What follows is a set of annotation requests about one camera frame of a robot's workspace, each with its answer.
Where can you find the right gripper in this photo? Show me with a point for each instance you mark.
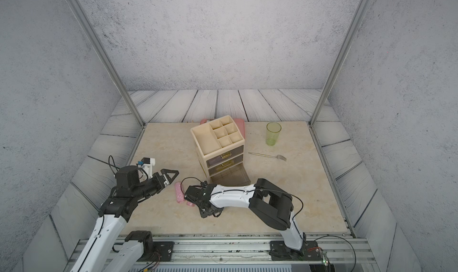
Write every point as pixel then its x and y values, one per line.
pixel 203 214

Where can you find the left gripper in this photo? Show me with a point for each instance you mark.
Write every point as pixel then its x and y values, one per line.
pixel 160 185

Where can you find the transparent drawer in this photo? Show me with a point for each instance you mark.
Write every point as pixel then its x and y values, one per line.
pixel 225 165
pixel 225 156
pixel 233 177

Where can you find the beige drawer organizer cabinet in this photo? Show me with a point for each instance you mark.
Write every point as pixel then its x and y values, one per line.
pixel 214 138

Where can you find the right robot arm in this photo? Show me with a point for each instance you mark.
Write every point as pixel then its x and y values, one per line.
pixel 272 205

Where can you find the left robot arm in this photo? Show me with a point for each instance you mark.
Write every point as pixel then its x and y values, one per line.
pixel 134 184

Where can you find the pink sponge block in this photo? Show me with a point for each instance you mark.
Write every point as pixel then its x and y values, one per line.
pixel 238 121

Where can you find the metal spoon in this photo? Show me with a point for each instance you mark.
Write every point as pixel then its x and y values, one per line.
pixel 280 157

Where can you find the green translucent cup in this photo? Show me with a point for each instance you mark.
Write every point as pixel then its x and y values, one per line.
pixel 272 133

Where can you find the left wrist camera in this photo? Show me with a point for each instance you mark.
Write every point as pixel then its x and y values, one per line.
pixel 147 164

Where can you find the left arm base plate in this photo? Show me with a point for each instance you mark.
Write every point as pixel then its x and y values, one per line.
pixel 158 252

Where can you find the left aluminium frame post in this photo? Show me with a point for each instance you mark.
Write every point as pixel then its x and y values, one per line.
pixel 100 51

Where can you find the aluminium frame post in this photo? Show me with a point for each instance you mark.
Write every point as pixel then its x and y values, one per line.
pixel 346 45
pixel 100 51

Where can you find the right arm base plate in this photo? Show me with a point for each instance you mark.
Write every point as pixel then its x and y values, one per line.
pixel 309 252

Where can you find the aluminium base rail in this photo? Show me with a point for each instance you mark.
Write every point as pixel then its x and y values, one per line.
pixel 343 253

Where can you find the right aluminium frame post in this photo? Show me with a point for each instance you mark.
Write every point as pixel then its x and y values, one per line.
pixel 346 45

